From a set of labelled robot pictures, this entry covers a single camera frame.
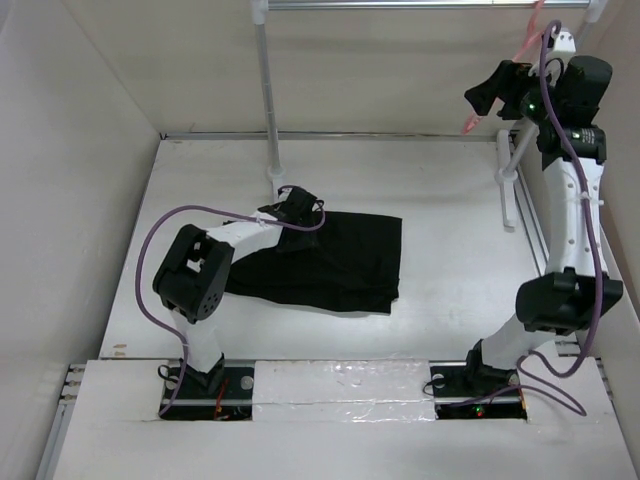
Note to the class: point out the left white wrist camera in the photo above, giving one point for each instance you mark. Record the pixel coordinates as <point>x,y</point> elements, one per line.
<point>296,200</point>

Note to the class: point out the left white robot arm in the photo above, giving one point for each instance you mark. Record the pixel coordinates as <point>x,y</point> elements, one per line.
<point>192,277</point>

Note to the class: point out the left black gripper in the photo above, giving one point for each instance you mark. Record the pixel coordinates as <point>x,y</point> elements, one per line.
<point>306,242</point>

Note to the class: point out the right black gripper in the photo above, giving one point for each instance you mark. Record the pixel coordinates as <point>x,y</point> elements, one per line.
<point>512,77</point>

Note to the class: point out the pink clothes hanger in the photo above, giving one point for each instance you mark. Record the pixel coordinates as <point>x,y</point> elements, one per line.
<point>530,39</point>

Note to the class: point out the black trousers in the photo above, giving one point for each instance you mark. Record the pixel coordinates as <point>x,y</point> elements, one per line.
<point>355,267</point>

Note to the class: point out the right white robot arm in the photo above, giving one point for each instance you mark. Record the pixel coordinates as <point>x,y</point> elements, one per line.
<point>576,289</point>

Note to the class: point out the white foam block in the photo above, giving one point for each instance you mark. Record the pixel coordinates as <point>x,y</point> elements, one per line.
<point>375,391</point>

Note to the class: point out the metal clothes rack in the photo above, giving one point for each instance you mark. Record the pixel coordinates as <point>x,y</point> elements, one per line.
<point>506,175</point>

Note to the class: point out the aluminium frame rail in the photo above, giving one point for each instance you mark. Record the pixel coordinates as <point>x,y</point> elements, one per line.
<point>315,135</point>

